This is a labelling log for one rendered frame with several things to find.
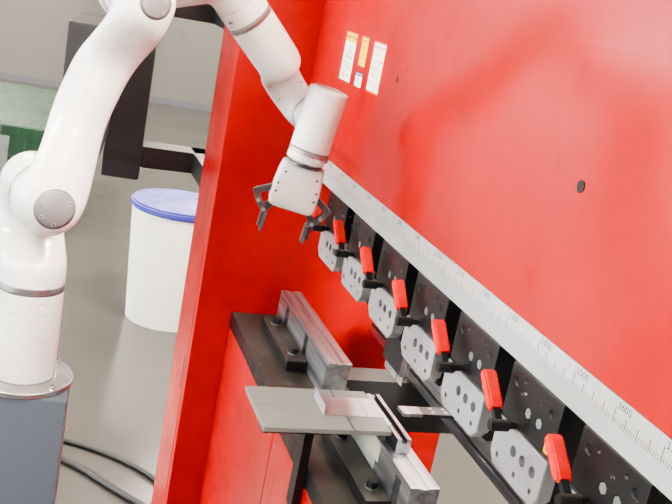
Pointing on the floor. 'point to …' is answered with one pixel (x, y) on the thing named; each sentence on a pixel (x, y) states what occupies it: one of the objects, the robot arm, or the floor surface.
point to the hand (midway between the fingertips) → (281, 231)
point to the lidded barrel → (159, 256)
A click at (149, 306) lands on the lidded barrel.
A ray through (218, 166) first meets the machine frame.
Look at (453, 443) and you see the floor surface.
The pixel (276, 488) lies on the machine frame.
